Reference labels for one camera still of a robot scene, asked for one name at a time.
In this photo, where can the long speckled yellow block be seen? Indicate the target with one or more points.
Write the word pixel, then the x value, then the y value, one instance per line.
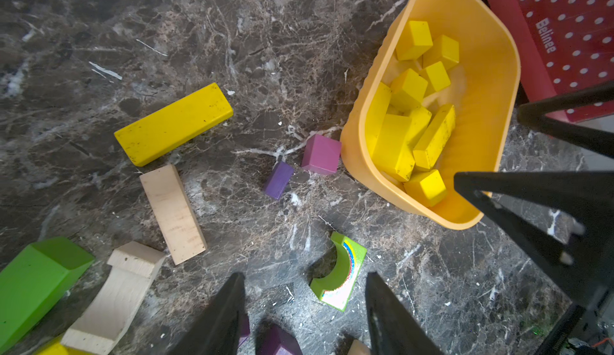
pixel 392 153

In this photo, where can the natural wood rectangular block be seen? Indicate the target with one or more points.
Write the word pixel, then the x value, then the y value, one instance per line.
pixel 177 221

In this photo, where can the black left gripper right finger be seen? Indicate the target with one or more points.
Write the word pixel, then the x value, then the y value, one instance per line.
pixel 392 328

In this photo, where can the purple cube block far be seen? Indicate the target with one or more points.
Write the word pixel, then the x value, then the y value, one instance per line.
pixel 322 155

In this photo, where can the green rectangular block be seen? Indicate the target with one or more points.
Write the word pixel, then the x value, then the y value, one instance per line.
pixel 35 281

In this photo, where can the red polka dot toaster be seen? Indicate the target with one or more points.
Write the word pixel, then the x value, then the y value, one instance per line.
pixel 564 45

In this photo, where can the purple triangle block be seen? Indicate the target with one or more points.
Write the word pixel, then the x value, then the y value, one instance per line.
pixel 278 342

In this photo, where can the yellow plastic tray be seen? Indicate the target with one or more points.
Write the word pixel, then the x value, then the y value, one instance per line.
pixel 483 91

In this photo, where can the purple cube block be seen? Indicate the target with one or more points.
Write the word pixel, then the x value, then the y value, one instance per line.
pixel 245 331
pixel 322 155

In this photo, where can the natural wood cylinder block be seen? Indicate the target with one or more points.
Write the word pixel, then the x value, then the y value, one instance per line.
pixel 359 348

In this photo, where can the natural wood arch block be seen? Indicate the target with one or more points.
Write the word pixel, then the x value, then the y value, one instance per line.
pixel 134 267

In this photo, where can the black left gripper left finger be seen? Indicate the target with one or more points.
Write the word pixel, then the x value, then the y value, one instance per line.
pixel 218 329

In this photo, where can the yellow cube block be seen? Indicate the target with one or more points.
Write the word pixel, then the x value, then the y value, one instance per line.
pixel 428 188
pixel 55 347
pixel 445 50
pixel 408 91
pixel 437 78
pixel 414 41

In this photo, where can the small purple block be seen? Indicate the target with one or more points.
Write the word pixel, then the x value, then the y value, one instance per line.
pixel 278 180

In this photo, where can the purple cube block near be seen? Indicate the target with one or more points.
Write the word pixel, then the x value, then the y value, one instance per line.
pixel 245 331

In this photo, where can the green rainbow arch block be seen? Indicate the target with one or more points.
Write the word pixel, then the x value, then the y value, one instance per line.
pixel 336 287

